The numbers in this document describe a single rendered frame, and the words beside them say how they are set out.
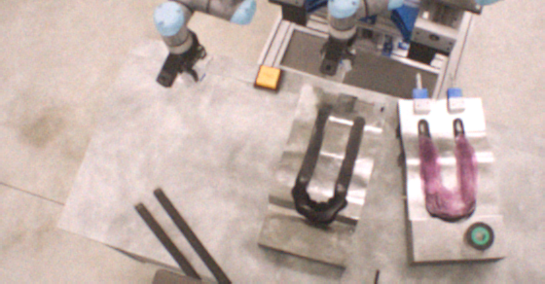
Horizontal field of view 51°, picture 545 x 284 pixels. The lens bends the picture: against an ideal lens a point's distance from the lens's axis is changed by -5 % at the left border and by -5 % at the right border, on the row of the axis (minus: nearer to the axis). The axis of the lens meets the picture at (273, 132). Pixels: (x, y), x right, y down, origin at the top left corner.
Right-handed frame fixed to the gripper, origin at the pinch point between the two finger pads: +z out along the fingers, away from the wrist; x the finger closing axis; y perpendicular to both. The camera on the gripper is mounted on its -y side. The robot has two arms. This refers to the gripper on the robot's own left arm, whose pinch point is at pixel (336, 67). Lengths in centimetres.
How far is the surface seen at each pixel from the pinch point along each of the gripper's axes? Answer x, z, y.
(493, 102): -62, 95, 55
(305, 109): 4.9, 6.0, -13.5
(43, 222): 111, 95, -73
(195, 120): 37.7, 15.0, -25.6
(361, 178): -17.8, 4.7, -28.2
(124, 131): 58, 15, -37
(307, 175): -3.2, 3.4, -33.2
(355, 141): -12.4, 6.9, -17.5
